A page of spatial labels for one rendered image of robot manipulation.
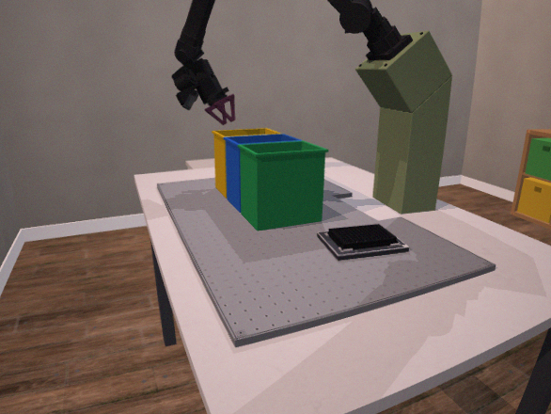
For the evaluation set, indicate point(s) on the yellow open-top bin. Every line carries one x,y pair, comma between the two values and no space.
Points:
220,153

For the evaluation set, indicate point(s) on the green bin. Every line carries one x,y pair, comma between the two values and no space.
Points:
282,189

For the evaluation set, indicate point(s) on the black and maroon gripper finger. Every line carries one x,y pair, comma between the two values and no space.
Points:
209,111
230,99

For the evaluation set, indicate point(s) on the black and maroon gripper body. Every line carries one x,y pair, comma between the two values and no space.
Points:
217,95

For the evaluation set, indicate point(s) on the blue bin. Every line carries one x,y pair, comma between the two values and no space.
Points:
233,161

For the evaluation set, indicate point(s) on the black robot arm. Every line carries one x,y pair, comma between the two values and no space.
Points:
384,43

